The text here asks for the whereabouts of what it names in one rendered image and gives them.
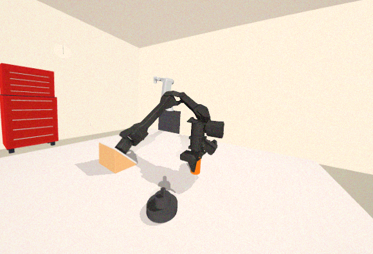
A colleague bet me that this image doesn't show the orange knob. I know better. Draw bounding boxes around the orange knob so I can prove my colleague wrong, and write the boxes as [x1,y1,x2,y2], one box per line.
[190,159,201,175]

